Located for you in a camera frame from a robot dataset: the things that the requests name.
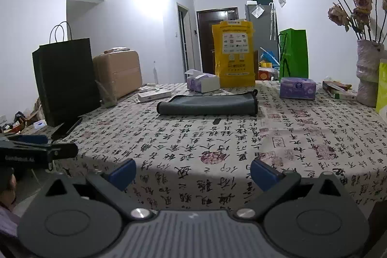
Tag person's left forearm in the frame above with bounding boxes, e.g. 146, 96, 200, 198
0, 176, 20, 239

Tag dark brown door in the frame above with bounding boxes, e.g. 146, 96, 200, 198
196, 7, 239, 75

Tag grey refrigerator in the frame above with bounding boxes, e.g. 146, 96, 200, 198
245, 2, 278, 65

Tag white folded umbrella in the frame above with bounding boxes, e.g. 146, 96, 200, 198
270, 2, 278, 41

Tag clear plastic cup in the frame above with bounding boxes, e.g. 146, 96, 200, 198
95, 79, 118, 108

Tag flat white box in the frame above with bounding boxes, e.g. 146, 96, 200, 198
137, 88, 172, 104

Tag white textured vase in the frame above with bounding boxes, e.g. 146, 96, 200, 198
356, 39, 386, 108

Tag small red green boxes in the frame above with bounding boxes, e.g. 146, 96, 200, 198
322, 79, 358, 101

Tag black phone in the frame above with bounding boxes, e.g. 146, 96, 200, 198
50, 116, 83, 140

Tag beige suitcase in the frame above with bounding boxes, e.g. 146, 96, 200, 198
92, 48, 143, 100

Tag blue plastic bag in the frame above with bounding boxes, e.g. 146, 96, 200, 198
259, 47, 279, 66

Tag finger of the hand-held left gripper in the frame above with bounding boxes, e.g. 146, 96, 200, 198
51, 142, 79, 161
14, 134, 49, 145

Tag white door frame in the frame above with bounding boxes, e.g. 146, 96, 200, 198
177, 2, 195, 73

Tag open purple tissue box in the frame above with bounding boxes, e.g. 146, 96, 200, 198
185, 69, 221, 93

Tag black paper bag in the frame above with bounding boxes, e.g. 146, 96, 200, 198
32, 21, 101, 128

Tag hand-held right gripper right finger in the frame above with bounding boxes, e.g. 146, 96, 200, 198
236, 159, 351, 219

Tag light green package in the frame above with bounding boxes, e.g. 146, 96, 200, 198
375, 59, 387, 115

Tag green paper bag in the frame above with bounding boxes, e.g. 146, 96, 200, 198
278, 29, 310, 80

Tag calligraphy print tablecloth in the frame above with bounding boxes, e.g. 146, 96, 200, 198
51, 80, 387, 212

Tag floor clutter pile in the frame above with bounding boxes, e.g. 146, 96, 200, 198
0, 97, 47, 135

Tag yellow printed bag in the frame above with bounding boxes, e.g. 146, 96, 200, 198
211, 20, 256, 88

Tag orange box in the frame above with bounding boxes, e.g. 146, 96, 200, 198
258, 67, 273, 81

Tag dark grey towel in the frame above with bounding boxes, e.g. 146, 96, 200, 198
156, 89, 259, 117

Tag purple tissue pack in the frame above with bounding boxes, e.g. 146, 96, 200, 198
279, 77, 317, 101

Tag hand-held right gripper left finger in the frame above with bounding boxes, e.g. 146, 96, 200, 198
45, 159, 155, 221

